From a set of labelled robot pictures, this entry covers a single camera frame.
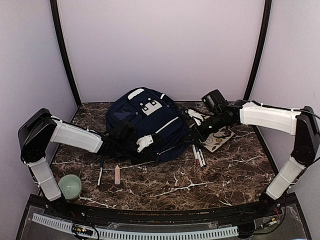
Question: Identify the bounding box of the purple white marker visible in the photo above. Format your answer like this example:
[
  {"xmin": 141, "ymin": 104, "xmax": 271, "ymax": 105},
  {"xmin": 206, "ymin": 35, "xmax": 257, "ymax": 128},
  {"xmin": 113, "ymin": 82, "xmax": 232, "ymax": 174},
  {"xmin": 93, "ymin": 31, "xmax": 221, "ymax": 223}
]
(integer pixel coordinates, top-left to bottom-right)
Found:
[{"xmin": 192, "ymin": 144, "xmax": 200, "ymax": 166}]

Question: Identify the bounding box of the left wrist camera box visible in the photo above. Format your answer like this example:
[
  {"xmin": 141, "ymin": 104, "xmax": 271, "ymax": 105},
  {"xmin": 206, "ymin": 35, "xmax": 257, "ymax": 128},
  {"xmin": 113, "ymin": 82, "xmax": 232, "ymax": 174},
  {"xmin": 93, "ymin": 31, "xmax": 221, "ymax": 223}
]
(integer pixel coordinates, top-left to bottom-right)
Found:
[{"xmin": 110, "ymin": 121, "xmax": 137, "ymax": 141}]

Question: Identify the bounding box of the pink translucent glue bottle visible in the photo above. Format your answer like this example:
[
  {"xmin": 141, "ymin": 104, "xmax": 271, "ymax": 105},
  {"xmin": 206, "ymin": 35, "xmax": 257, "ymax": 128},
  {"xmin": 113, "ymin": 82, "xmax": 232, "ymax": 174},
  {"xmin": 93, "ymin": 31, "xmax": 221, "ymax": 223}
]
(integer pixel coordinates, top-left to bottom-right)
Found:
[{"xmin": 114, "ymin": 164, "xmax": 121, "ymax": 185}]

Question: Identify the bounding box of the black whiteboard marker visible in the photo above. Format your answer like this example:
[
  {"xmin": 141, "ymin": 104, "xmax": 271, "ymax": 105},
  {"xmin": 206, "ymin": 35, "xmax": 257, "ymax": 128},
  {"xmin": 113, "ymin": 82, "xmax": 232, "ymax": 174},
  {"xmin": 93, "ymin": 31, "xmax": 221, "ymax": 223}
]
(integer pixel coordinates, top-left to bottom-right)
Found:
[{"xmin": 198, "ymin": 148, "xmax": 207, "ymax": 168}]

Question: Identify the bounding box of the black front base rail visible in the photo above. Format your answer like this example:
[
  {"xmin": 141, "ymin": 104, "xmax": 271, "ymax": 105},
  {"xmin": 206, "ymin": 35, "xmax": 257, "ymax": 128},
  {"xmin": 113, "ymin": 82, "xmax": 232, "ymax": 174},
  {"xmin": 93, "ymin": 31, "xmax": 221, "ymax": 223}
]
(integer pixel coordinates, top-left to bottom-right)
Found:
[{"xmin": 27, "ymin": 193, "xmax": 297, "ymax": 226}]

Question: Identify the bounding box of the black frame post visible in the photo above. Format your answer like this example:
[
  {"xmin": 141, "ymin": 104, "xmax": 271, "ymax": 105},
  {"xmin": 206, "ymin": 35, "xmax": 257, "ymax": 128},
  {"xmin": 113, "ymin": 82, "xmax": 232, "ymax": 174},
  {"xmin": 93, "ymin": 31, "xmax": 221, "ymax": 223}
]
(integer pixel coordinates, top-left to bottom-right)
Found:
[
  {"xmin": 49, "ymin": 0, "xmax": 82, "ymax": 108},
  {"xmin": 243, "ymin": 0, "xmax": 272, "ymax": 100}
]

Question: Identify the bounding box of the beige floral notebook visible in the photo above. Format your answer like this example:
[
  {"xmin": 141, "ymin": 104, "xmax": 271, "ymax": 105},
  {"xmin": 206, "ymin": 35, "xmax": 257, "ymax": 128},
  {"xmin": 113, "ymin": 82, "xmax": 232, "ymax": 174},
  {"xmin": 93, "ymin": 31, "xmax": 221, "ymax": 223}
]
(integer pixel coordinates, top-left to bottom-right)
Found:
[{"xmin": 202, "ymin": 127, "xmax": 235, "ymax": 153}]

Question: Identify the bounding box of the navy blue student backpack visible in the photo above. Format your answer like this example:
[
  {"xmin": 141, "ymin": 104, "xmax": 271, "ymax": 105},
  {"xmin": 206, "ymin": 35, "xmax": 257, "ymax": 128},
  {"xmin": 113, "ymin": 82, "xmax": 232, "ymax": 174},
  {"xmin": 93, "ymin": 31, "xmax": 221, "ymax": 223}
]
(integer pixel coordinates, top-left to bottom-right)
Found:
[{"xmin": 105, "ymin": 87, "xmax": 190, "ymax": 163}]

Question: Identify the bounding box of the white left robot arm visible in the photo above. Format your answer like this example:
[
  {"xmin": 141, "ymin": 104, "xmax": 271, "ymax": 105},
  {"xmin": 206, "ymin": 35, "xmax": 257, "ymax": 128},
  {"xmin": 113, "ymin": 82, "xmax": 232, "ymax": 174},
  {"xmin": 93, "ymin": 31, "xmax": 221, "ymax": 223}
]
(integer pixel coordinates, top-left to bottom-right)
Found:
[{"xmin": 17, "ymin": 108, "xmax": 144, "ymax": 218}]

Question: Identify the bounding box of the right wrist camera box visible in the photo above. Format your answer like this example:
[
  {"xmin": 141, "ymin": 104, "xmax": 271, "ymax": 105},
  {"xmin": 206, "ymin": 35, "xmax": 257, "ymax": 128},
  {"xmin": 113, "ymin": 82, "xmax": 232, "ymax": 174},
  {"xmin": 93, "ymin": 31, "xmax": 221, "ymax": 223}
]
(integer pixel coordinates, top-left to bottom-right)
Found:
[{"xmin": 201, "ymin": 89, "xmax": 229, "ymax": 113}]

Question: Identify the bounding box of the white slotted cable duct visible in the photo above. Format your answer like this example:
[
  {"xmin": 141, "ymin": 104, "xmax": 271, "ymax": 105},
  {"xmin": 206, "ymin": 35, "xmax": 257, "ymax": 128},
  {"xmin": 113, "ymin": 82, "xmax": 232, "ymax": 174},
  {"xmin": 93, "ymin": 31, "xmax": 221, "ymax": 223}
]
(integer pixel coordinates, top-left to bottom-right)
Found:
[{"xmin": 31, "ymin": 213, "xmax": 239, "ymax": 240}]

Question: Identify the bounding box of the red capped white marker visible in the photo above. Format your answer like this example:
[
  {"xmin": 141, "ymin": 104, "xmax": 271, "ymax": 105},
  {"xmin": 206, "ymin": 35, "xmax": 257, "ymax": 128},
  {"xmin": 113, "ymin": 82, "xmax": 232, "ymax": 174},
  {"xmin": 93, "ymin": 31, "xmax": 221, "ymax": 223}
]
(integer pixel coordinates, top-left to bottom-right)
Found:
[{"xmin": 195, "ymin": 147, "xmax": 204, "ymax": 169}]

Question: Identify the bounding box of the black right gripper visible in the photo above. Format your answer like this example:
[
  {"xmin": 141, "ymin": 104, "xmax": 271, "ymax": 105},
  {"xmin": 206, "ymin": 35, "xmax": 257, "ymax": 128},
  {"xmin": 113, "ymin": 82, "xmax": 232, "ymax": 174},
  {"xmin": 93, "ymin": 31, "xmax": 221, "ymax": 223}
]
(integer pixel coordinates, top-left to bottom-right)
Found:
[{"xmin": 182, "ymin": 111, "xmax": 227, "ymax": 145}]

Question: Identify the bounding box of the black right frame post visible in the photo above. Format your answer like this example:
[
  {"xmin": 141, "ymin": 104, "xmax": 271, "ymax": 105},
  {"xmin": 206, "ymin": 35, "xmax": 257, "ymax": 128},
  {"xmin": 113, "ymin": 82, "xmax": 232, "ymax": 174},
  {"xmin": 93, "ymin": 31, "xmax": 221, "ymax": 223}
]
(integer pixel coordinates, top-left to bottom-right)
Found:
[{"xmin": 243, "ymin": 0, "xmax": 272, "ymax": 100}]

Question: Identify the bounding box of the black left frame post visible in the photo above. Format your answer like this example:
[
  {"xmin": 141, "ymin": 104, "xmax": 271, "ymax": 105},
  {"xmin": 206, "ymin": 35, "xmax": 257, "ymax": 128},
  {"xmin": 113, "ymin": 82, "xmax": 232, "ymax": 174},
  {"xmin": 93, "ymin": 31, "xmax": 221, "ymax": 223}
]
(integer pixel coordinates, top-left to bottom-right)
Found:
[{"xmin": 49, "ymin": 0, "xmax": 82, "ymax": 108}]

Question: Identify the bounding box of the pale green round bowl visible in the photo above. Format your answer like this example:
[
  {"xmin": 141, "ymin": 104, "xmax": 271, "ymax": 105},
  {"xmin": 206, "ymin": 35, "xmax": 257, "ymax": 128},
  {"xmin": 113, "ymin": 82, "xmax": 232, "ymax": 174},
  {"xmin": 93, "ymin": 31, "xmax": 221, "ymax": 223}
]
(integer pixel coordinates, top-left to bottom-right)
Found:
[{"xmin": 58, "ymin": 174, "xmax": 82, "ymax": 200}]

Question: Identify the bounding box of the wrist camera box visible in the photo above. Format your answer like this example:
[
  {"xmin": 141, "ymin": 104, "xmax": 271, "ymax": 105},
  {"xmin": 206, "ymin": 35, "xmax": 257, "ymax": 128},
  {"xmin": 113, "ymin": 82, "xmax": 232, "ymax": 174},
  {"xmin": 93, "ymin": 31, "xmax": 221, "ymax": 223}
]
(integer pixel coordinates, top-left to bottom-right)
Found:
[
  {"xmin": 201, "ymin": 89, "xmax": 229, "ymax": 113},
  {"xmin": 110, "ymin": 121, "xmax": 137, "ymax": 141}
]

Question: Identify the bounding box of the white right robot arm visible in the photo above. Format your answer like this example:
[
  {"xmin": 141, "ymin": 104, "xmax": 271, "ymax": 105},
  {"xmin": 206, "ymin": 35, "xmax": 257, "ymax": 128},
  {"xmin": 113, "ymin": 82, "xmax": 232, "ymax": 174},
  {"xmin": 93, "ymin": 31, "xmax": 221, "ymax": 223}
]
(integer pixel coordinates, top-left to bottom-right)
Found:
[{"xmin": 186, "ymin": 100, "xmax": 320, "ymax": 217}]

